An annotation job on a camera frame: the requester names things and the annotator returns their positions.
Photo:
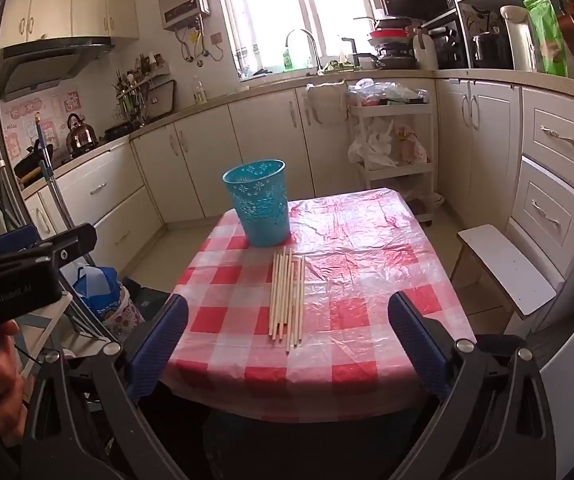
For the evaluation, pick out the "green dish soap bottle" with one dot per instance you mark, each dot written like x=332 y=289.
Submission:
x=288 y=60

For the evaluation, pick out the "black coffee maker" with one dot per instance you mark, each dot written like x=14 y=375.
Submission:
x=444 y=47

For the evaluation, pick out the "red white checked tablecloth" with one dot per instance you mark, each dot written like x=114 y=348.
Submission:
x=367 y=270

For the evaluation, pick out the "green food packet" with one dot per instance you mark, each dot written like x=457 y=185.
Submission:
x=547 y=35

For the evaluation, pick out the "wall socket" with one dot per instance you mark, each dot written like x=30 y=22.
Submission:
x=216 y=38

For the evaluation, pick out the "white plastic jug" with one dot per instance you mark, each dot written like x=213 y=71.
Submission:
x=426 y=52

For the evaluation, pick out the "wall spice shelf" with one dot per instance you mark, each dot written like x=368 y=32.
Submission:
x=149 y=67

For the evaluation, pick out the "steel stovetop kettle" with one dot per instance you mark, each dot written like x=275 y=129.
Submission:
x=82 y=137

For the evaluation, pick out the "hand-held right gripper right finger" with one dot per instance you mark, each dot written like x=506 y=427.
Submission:
x=419 y=345

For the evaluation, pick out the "clear plastic bottle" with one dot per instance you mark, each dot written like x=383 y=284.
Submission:
x=198 y=95

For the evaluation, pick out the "pink wall stickers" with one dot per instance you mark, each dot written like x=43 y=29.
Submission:
x=22 y=125

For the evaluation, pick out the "printed pink plastic bag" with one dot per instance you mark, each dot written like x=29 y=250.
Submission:
x=409 y=147

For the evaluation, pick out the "black wok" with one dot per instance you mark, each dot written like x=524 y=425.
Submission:
x=32 y=162

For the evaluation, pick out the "chrome sink faucet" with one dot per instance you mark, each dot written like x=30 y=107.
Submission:
x=315 y=52

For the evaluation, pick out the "black cooking pot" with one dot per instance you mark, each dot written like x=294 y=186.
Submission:
x=489 y=50

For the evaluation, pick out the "heap of clear plastic bags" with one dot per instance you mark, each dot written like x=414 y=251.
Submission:
x=387 y=92

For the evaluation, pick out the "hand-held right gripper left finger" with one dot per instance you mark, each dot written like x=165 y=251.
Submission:
x=159 y=345

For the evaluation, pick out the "blue plastic bag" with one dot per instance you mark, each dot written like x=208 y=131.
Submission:
x=94 y=290

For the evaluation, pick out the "pile of wooden chopsticks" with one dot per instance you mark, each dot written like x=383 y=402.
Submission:
x=281 y=305

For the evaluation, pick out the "white wooden stool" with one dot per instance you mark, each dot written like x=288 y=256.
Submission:
x=507 y=265

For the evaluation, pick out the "cream wall cabinets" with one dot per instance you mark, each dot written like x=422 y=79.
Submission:
x=52 y=7

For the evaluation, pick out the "white plastic bag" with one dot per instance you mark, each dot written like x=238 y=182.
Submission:
x=374 y=147

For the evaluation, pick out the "white hanging tote bag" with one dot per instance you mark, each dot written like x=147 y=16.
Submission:
x=327 y=105

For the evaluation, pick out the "blue perforated plastic basket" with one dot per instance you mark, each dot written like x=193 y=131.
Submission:
x=262 y=210

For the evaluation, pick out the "person's left hand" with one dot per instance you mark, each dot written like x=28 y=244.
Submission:
x=4 y=385

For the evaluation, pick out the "kitchen window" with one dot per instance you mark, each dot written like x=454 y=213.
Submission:
x=267 y=10

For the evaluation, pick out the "stack of pots and pans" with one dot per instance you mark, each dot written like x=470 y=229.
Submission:
x=392 y=45

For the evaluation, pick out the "white storage trolley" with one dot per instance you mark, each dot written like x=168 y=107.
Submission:
x=392 y=109

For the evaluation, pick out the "black range hood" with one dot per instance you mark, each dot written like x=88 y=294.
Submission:
x=42 y=65

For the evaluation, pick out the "person's dark pants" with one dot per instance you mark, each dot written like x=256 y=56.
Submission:
x=292 y=450

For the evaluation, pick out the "cream kitchen base cabinets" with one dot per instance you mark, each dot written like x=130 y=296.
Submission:
x=262 y=150

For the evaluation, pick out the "dark floor mat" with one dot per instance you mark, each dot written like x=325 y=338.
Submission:
x=147 y=295

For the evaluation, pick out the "white electric kettle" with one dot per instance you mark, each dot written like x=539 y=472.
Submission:
x=517 y=40

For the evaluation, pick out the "black frying pan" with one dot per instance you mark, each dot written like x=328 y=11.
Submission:
x=122 y=131

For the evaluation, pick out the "floral patterned bin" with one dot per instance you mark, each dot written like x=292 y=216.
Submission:
x=124 y=315

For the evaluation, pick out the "utensil holder with utensils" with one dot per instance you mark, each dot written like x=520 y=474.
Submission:
x=129 y=97

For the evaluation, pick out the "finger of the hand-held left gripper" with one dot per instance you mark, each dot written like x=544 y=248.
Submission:
x=14 y=239
x=74 y=245

